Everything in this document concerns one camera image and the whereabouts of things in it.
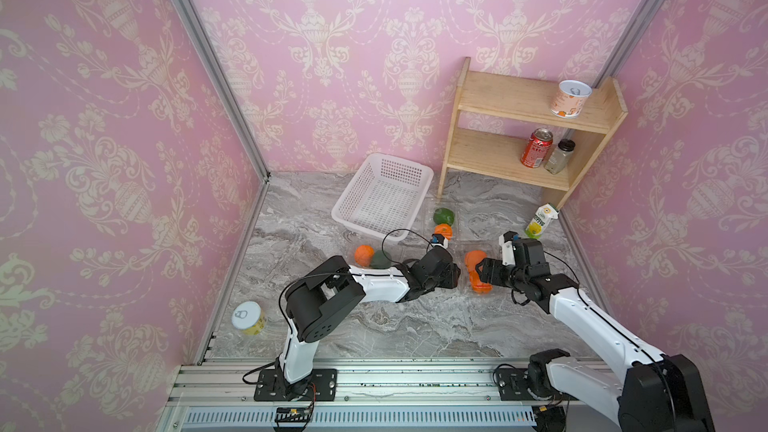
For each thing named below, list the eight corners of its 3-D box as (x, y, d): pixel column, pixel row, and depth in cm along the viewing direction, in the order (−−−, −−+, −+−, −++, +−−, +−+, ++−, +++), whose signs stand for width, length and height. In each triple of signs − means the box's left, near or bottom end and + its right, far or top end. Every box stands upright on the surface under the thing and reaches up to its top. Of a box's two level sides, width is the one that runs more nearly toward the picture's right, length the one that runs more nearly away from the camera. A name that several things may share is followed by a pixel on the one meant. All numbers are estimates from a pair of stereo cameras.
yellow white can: (237, 335, 84) (227, 328, 79) (245, 309, 89) (236, 301, 84) (262, 335, 84) (254, 328, 79) (268, 309, 89) (261, 301, 84)
